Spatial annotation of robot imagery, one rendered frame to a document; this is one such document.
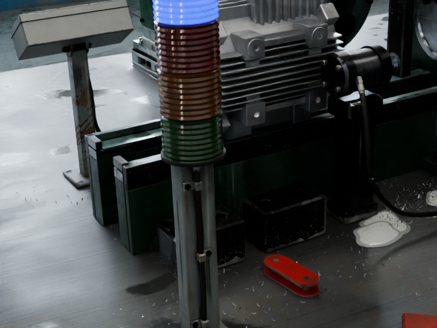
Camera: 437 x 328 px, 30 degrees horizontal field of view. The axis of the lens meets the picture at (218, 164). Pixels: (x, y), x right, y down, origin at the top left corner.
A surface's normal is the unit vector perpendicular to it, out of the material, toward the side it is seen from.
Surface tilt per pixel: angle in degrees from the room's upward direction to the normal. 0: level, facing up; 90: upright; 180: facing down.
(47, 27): 60
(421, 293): 0
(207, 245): 90
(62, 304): 0
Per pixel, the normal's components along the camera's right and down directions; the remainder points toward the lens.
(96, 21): 0.41, -0.18
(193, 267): 0.50, 0.33
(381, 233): -0.04, -0.92
